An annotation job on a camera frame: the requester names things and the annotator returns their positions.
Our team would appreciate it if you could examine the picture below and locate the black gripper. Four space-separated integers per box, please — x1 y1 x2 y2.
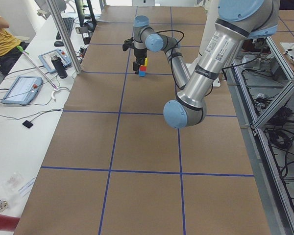
133 48 147 74

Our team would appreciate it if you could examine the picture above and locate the red wooden block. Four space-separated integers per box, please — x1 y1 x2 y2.
139 66 147 72

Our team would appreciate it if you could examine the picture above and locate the blue wooden block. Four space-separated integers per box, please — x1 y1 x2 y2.
139 71 146 77

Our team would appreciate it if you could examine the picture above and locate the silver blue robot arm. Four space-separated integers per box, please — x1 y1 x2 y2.
133 0 280 129

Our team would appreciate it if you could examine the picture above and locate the black keyboard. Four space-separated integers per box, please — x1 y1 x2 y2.
62 17 74 38

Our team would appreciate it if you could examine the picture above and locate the black water bottle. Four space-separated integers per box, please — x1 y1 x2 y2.
50 53 68 79

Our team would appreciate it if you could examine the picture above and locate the black computer mouse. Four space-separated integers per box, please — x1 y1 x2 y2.
53 41 64 47

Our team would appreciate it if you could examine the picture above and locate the far teach pendant tablet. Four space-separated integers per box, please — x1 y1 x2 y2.
38 48 72 73

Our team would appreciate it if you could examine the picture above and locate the teach pendant tablet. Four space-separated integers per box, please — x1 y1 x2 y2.
38 48 72 73
1 76 43 105

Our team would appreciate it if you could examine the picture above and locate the reacher grabber stick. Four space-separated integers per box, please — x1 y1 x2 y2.
16 46 71 101

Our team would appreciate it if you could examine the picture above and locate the near teach pendant tablet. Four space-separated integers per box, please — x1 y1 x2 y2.
1 76 43 105

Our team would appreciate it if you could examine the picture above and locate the small black square pad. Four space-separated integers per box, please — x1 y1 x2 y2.
22 120 33 129

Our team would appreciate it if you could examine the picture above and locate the person in yellow shirt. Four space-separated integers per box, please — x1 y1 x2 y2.
0 16 29 75

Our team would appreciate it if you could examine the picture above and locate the clear plastic bag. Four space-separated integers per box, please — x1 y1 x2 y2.
2 172 24 195

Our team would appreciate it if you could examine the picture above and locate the red cylinder object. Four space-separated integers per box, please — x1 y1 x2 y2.
0 214 20 232

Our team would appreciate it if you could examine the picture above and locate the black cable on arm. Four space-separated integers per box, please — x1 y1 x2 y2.
155 29 185 59

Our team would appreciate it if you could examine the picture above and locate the aluminium frame post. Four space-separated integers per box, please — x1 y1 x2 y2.
46 0 81 75

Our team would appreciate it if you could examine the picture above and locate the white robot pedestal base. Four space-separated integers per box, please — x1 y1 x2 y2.
185 0 221 88

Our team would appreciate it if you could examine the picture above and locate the aluminium side frame rail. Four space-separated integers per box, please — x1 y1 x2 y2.
225 36 294 235

